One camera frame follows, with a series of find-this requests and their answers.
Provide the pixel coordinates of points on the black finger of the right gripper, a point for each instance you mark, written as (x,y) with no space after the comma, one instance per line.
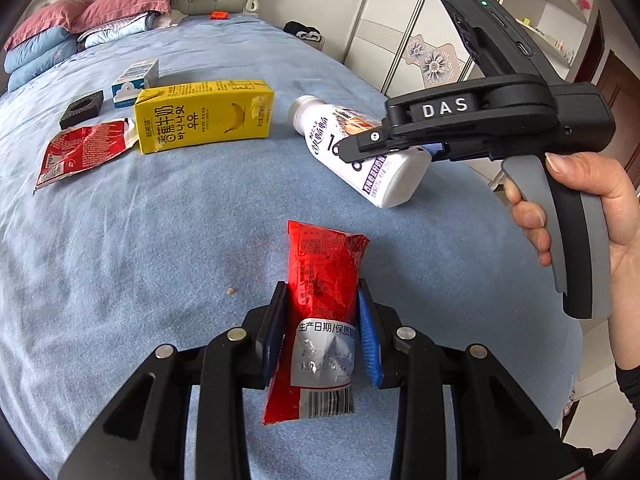
(372,143)

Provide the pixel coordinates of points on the small orange object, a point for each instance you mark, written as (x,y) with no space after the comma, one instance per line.
(219,15)

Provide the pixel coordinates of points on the brown wooden door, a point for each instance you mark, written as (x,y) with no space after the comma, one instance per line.
(621,89)

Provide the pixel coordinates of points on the black white clothes pile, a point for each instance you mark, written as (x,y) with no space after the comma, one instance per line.
(309,35)

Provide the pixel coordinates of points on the white corner shelf cabinet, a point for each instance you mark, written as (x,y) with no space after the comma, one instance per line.
(561,28)

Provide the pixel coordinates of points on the black camera module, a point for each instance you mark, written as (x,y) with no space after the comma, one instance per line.
(496,42)

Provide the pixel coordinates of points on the red snack packet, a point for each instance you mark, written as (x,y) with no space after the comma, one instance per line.
(314,374)

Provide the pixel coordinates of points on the white sliding wardrobe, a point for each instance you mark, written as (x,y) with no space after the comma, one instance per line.
(400,46)

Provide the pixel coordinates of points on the person's right hand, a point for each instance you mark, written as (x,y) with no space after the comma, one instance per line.
(605,177)

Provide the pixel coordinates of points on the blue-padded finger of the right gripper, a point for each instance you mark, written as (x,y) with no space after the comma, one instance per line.
(434,148)

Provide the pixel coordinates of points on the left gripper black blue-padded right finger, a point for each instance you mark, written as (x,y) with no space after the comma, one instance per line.
(456,407)

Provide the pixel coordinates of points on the pink pillow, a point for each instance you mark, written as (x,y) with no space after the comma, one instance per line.
(61,13)
(102,11)

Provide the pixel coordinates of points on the torn red flat wrapper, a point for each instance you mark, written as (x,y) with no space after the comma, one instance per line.
(79,149)

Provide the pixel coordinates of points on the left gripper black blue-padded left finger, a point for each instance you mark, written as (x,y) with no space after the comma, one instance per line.
(141,433)

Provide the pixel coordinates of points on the white yogurt bottle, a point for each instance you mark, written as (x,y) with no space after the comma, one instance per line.
(386,181)

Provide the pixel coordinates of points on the yellow banana milk carton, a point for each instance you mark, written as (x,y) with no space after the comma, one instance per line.
(203,112)

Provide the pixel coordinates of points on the blue bed sheet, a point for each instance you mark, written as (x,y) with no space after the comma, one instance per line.
(173,248)

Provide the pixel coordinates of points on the blue pillow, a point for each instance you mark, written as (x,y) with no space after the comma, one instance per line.
(38,54)

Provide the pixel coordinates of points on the small blue white carton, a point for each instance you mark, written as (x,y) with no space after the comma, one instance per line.
(137,77)

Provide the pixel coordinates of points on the black square sponge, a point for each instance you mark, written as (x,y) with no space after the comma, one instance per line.
(82,109)

